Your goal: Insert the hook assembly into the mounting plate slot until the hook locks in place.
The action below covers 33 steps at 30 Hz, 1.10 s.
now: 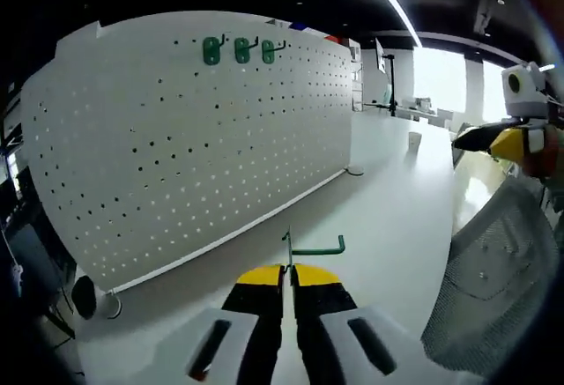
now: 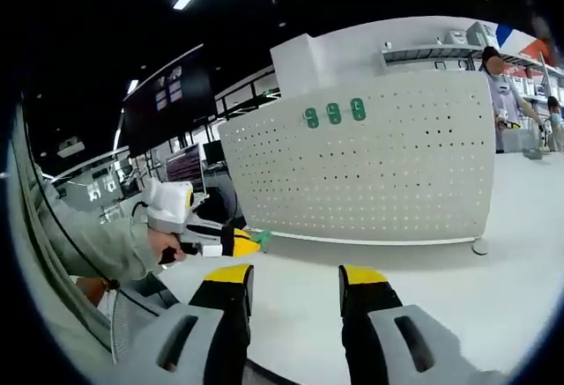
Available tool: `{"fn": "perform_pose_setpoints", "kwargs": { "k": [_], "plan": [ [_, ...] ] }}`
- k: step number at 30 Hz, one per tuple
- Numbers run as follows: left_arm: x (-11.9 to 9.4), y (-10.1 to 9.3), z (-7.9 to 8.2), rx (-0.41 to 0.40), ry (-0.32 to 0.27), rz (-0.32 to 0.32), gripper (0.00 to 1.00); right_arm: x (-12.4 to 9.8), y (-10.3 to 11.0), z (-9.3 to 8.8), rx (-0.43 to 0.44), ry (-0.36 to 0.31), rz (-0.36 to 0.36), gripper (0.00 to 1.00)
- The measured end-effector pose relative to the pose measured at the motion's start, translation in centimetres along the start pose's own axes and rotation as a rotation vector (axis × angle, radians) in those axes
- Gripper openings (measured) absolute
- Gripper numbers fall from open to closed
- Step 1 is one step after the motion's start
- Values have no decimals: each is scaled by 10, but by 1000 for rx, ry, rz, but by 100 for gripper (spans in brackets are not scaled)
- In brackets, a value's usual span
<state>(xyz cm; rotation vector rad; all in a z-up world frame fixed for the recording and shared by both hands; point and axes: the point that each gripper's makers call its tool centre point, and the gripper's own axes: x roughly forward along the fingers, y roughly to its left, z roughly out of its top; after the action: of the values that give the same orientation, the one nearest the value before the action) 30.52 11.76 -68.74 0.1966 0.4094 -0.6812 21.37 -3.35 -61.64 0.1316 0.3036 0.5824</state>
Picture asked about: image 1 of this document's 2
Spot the grey mesh office chair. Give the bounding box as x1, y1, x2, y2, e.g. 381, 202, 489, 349
420, 176, 561, 371

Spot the person's right hand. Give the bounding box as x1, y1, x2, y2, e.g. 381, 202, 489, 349
521, 122, 562, 180

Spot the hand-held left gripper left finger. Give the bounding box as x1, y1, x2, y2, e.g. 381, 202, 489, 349
162, 263, 286, 385

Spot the flat panel on stand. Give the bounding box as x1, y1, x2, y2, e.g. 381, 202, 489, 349
374, 36, 388, 74

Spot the black rounded object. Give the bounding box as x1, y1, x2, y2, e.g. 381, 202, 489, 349
70, 275, 99, 322

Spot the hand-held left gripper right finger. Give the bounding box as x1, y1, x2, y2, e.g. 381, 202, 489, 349
293, 263, 446, 385

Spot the black tripod stand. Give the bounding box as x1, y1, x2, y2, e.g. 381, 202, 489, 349
361, 52, 400, 118

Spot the green hook assembly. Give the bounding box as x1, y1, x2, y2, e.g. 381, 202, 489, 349
261, 39, 288, 66
281, 225, 347, 278
234, 34, 261, 65
201, 34, 227, 67

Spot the long ceiling light strip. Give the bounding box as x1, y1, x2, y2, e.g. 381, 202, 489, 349
353, 0, 422, 49

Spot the white perforated mounting plate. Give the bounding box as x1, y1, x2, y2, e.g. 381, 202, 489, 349
19, 9, 366, 321

